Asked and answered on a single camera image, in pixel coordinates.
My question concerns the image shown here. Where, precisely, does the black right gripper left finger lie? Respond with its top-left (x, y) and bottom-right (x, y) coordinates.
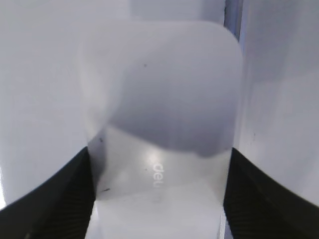
top-left (0, 147), bottom-right (95, 239)

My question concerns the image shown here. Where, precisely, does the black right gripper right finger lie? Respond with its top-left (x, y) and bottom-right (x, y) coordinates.
top-left (223, 148), bottom-right (319, 239)

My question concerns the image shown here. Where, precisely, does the white board eraser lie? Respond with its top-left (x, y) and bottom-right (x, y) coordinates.
top-left (77, 20), bottom-right (243, 239)

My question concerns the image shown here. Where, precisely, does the white board with grey frame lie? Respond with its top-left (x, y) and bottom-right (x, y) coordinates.
top-left (0, 0), bottom-right (319, 239)

